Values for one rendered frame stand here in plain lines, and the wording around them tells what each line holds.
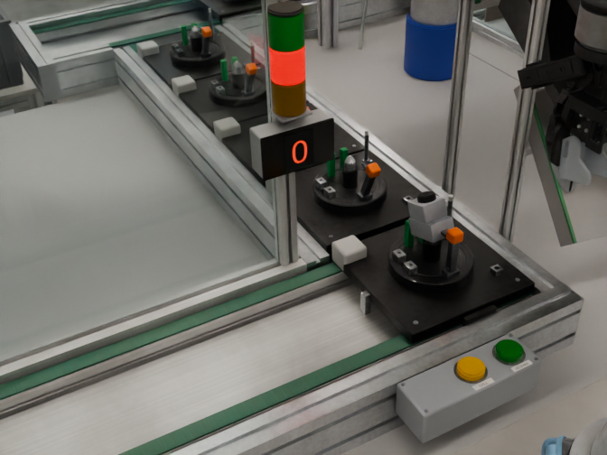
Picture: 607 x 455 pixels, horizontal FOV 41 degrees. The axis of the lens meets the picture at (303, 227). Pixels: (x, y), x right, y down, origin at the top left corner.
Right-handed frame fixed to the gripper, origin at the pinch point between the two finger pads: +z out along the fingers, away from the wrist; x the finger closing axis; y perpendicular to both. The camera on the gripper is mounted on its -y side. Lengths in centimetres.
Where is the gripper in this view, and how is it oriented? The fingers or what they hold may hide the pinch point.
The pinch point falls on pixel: (565, 180)
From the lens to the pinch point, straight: 111.5
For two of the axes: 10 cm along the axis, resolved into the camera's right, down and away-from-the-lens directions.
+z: 0.2, 8.1, 5.9
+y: 4.8, 5.1, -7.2
